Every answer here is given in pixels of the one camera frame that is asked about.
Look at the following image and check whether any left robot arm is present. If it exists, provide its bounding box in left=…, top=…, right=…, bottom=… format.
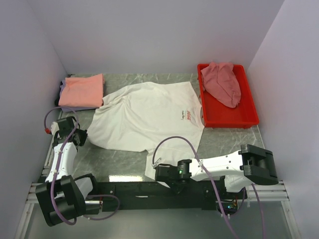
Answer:
left=35, top=117, right=100, bottom=227

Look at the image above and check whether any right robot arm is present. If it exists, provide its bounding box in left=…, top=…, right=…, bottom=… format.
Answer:
left=153, top=144, right=279, bottom=199

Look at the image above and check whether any folded salmon pink t-shirt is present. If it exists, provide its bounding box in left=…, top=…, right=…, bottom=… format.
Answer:
left=58, top=74, right=105, bottom=108

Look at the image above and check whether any aluminium rail frame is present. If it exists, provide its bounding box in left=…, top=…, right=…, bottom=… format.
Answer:
left=14, top=180, right=300, bottom=239

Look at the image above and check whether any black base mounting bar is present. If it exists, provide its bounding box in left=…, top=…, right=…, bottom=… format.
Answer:
left=69, top=180, right=250, bottom=215

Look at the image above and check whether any white Coca-Cola t-shirt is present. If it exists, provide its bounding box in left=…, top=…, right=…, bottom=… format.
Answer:
left=87, top=82, right=204, bottom=179

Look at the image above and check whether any red plastic bin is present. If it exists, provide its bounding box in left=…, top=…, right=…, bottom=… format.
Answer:
left=197, top=64, right=259, bottom=128

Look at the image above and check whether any crumpled pink t-shirt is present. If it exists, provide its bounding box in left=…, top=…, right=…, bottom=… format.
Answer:
left=200, top=62, right=241, bottom=108

